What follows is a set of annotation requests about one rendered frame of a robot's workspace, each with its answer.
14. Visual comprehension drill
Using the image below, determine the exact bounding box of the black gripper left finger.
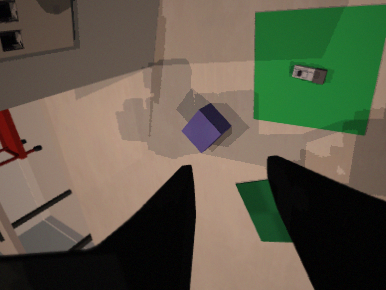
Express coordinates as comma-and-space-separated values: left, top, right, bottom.
0, 165, 196, 290

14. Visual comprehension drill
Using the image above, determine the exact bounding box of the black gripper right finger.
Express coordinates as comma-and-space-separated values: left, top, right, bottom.
267, 155, 386, 290

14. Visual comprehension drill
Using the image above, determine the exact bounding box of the purple cube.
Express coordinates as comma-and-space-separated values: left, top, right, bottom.
182, 103, 232, 153

